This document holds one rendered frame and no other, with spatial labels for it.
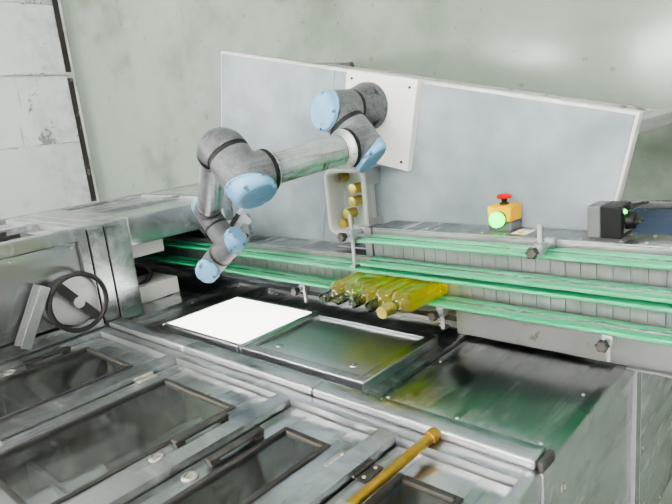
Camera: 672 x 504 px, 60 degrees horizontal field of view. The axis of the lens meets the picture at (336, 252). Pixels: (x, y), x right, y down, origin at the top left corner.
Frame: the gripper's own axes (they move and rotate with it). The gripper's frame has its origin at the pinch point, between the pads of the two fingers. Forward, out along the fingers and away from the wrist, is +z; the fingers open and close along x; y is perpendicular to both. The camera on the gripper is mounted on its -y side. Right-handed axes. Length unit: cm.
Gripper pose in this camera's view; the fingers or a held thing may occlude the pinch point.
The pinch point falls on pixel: (235, 221)
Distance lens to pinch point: 214.1
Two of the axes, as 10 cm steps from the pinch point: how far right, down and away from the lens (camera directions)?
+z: 1.7, -4.8, 8.6
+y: 8.6, 4.9, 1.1
